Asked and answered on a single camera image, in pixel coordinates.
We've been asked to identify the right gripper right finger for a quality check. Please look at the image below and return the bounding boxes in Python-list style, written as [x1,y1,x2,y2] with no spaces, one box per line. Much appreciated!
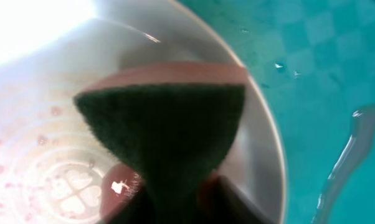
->
[199,175,268,224]

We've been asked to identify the light blue plate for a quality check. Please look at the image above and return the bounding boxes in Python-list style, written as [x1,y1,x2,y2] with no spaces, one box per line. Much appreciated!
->
[0,0,288,224]

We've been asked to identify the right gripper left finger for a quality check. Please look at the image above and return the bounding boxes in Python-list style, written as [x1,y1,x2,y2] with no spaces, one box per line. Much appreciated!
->
[98,184,156,224]

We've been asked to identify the teal plastic tray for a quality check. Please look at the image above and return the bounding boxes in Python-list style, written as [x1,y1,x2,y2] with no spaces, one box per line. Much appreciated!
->
[183,0,375,223]

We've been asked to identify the green sponge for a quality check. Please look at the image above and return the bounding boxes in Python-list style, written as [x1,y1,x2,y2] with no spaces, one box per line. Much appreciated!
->
[74,62,247,223]

